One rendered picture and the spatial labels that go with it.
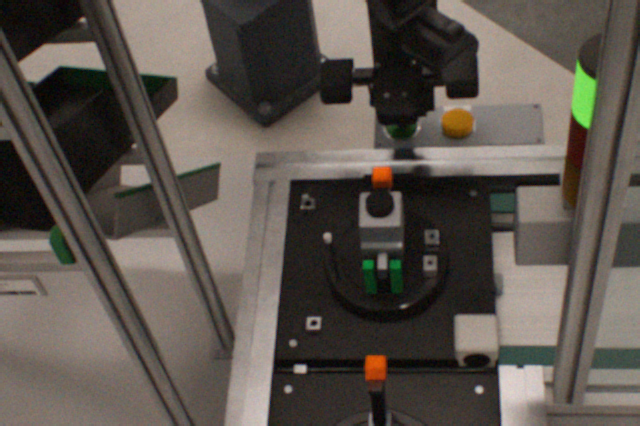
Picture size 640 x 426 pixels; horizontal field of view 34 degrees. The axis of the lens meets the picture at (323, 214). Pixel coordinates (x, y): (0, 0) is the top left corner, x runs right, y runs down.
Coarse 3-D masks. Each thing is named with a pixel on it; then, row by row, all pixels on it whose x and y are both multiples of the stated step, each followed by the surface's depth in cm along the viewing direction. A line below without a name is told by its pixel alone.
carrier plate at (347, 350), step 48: (336, 192) 124; (432, 192) 122; (480, 192) 122; (288, 240) 121; (480, 240) 118; (288, 288) 117; (480, 288) 114; (288, 336) 113; (336, 336) 112; (384, 336) 112; (432, 336) 111
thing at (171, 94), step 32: (64, 96) 106; (96, 96) 88; (160, 96) 101; (64, 128) 83; (96, 128) 89; (128, 128) 95; (0, 160) 80; (96, 160) 89; (0, 192) 82; (32, 192) 81; (0, 224) 83; (32, 224) 83
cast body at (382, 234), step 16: (384, 192) 108; (368, 208) 107; (384, 208) 106; (400, 208) 107; (368, 224) 107; (384, 224) 106; (400, 224) 106; (368, 240) 108; (384, 240) 108; (400, 240) 108; (368, 256) 110; (384, 256) 109; (400, 256) 109; (384, 272) 108
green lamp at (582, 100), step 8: (576, 72) 74; (576, 80) 74; (584, 80) 72; (592, 80) 72; (576, 88) 74; (584, 88) 73; (592, 88) 72; (576, 96) 75; (584, 96) 73; (592, 96) 73; (576, 104) 75; (584, 104) 74; (576, 112) 76; (584, 112) 75; (584, 120) 75
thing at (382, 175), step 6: (378, 168) 112; (384, 168) 112; (390, 168) 112; (378, 174) 111; (384, 174) 111; (390, 174) 112; (378, 180) 111; (384, 180) 111; (390, 180) 111; (378, 186) 112; (384, 186) 112; (390, 186) 112
